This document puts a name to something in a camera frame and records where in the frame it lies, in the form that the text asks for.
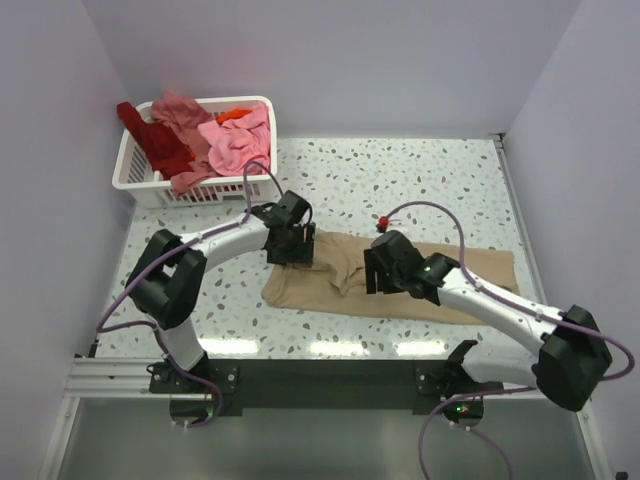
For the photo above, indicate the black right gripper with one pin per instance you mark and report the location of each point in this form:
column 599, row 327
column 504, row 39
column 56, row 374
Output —
column 372, row 264

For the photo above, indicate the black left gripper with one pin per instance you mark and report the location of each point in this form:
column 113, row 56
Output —
column 301, row 253

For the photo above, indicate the beige t shirt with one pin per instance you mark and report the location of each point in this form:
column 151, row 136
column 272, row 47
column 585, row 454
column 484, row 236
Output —
column 335, row 283

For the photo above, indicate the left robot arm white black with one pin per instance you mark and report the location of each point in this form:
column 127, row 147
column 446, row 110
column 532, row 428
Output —
column 165, row 283

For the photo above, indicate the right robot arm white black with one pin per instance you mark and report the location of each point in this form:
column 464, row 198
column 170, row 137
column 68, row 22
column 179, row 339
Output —
column 561, row 353

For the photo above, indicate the pink t shirt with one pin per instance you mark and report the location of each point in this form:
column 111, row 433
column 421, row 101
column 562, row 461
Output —
column 237, row 145

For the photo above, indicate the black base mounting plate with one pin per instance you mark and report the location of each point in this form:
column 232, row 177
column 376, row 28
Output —
column 417, row 386

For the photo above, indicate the orange t shirt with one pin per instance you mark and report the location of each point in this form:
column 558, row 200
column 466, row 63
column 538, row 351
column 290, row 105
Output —
column 234, row 114

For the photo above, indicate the dark red t shirt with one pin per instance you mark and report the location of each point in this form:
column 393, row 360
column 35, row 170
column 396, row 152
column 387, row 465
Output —
column 163, row 149

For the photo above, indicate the dusty rose t shirt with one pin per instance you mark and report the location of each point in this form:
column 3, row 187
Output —
column 183, row 115

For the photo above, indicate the white plastic laundry basket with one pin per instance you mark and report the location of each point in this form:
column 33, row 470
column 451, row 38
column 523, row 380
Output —
column 133, row 173

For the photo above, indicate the aluminium frame rail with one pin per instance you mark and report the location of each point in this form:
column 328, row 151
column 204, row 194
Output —
column 449, row 193

